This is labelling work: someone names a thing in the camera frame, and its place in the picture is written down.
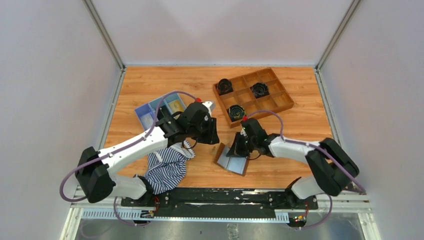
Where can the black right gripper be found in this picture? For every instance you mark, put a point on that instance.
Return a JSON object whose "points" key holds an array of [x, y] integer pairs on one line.
{"points": [[236, 149]]}

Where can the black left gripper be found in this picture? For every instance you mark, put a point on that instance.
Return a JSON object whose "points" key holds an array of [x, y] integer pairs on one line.
{"points": [[212, 136]]}

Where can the brown leather card holder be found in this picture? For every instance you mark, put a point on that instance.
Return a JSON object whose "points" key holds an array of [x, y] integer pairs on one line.
{"points": [[235, 165]]}

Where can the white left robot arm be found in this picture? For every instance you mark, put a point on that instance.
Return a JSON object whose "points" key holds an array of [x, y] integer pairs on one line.
{"points": [[97, 170]]}

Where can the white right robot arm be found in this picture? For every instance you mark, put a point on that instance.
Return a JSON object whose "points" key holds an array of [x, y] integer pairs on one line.
{"points": [[331, 167]]}

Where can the yellow card in organizer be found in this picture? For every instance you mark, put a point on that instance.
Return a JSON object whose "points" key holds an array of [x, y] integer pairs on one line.
{"points": [[176, 106]]}

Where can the black card in organizer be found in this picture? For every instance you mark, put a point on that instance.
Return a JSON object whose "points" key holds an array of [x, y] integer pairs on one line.
{"points": [[163, 113]]}

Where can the white card in organizer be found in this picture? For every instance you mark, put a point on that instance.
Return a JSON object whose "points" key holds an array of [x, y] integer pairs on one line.
{"points": [[147, 121]]}

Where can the black rolled belt front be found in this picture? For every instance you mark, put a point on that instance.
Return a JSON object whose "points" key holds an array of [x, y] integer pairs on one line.
{"points": [[236, 112]]}

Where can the black rolled belt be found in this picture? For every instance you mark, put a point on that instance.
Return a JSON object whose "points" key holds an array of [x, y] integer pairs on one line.
{"points": [[236, 112], [259, 90], [224, 86]]}

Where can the blue three-compartment organizer box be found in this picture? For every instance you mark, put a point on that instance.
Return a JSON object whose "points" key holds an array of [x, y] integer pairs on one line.
{"points": [[152, 105]]}

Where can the black rolled belt back left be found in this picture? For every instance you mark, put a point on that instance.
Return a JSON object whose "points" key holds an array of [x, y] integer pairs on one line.
{"points": [[224, 86]]}

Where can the blue white striped cloth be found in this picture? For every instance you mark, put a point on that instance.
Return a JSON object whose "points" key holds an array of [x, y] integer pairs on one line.
{"points": [[166, 167]]}

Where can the wooden nine-compartment tray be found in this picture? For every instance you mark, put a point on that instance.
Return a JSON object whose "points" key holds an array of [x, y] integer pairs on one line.
{"points": [[277, 101]]}

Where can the black rolled belt centre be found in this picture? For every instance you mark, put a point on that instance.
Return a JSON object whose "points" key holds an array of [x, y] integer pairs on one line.
{"points": [[259, 90]]}

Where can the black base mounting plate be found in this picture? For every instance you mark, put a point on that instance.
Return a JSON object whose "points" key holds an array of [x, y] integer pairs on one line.
{"points": [[199, 202]]}

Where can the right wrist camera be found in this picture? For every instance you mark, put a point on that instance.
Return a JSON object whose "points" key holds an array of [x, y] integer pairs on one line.
{"points": [[243, 127]]}

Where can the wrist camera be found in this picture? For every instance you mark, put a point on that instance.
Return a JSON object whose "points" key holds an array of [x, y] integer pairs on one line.
{"points": [[243, 127], [210, 105]]}

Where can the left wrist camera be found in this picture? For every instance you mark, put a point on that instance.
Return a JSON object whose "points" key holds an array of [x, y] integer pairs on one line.
{"points": [[210, 105]]}

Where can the aluminium front rail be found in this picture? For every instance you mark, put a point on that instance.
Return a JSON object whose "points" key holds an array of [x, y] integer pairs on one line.
{"points": [[346, 202]]}

